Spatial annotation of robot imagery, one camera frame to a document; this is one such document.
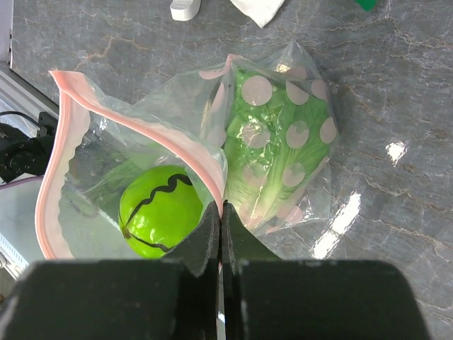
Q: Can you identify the green plastic lettuce head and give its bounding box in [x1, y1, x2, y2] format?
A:
[81, 67, 337, 231]

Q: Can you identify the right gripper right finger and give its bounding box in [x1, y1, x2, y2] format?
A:
[221, 203, 430, 339]

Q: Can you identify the green garment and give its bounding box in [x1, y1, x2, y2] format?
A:
[355, 0, 377, 11]

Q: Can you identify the white mesh garment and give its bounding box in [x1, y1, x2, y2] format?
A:
[231, 0, 285, 28]

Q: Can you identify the white metal clothes rack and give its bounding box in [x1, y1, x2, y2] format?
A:
[170, 0, 201, 21]

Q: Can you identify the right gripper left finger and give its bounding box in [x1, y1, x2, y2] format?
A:
[1, 203, 220, 339]

